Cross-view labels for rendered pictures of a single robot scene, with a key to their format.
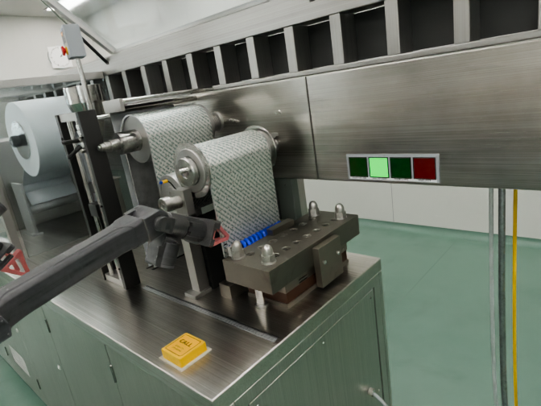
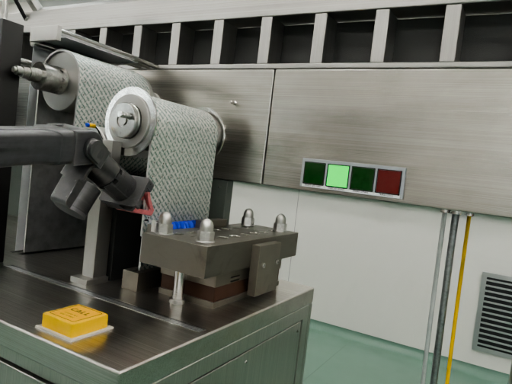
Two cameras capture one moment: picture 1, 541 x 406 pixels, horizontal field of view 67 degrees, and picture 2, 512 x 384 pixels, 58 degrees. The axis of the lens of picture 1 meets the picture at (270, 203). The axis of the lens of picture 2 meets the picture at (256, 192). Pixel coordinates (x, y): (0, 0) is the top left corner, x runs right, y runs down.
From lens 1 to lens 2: 0.30 m
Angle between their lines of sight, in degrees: 19
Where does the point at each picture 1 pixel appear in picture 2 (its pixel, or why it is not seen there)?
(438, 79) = (418, 91)
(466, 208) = (364, 307)
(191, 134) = not seen: hidden behind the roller
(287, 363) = (206, 367)
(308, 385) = not seen: outside the picture
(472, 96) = (449, 113)
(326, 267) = (262, 273)
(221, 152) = (171, 112)
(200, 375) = (100, 348)
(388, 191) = (285, 274)
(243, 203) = (177, 180)
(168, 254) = (85, 196)
